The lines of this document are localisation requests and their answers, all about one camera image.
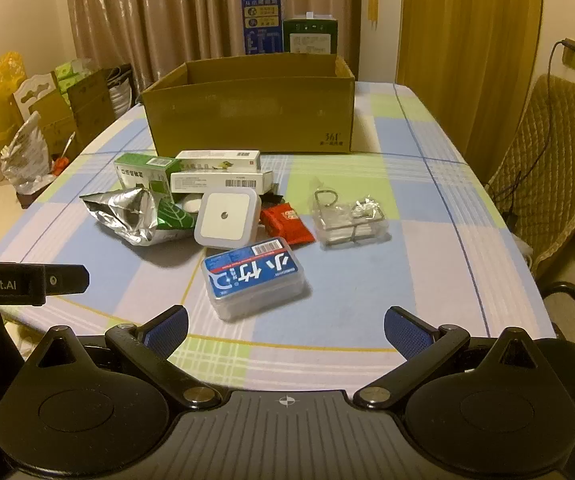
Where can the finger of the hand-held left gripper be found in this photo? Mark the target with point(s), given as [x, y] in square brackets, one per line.
[67, 280]

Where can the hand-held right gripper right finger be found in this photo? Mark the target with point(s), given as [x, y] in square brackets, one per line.
[407, 337]

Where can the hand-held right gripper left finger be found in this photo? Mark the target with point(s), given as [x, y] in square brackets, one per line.
[167, 332]

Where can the silver foil bag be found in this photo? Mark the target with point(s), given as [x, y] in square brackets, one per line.
[122, 215]

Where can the blue label floss box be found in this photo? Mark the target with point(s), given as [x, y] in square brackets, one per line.
[252, 275]

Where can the clear box of metal clips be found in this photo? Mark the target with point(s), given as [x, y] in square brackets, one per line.
[352, 222]

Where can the white square night light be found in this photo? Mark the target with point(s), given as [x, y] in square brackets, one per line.
[225, 217]

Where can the green medicine box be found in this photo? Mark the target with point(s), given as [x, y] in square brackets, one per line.
[142, 170]

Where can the wide white medicine box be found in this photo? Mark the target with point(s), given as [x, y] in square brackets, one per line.
[217, 181]

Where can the red snack packet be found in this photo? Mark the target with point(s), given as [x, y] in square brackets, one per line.
[287, 222]

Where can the small dark packet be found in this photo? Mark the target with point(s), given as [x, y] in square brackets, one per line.
[271, 197]

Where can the slim white medicine box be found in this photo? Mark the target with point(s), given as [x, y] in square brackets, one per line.
[217, 159]

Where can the large cardboard box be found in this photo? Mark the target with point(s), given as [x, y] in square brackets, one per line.
[247, 110]

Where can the desktop with checked cloth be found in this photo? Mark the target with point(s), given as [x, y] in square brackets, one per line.
[417, 270]

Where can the silver plastic bag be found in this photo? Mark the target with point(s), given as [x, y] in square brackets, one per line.
[24, 155]

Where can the small brown cardboard carton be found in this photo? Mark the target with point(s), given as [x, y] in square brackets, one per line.
[54, 125]

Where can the tall brown cardboard carton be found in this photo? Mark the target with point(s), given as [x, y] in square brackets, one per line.
[94, 105]

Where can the green tissue packets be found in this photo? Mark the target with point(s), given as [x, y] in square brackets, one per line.
[69, 72]

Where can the beige shiny curtain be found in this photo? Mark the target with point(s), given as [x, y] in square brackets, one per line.
[192, 15]

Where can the golden curtain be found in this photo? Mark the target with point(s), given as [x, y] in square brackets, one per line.
[467, 35]

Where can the green milk carton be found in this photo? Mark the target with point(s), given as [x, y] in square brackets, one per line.
[310, 35]

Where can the tall blue milk carton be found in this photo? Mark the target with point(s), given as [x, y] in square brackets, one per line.
[262, 22]

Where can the wall socket with plug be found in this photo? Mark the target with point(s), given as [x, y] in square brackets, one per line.
[571, 52]

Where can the wooden wall strip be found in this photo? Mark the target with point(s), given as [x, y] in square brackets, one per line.
[373, 0]

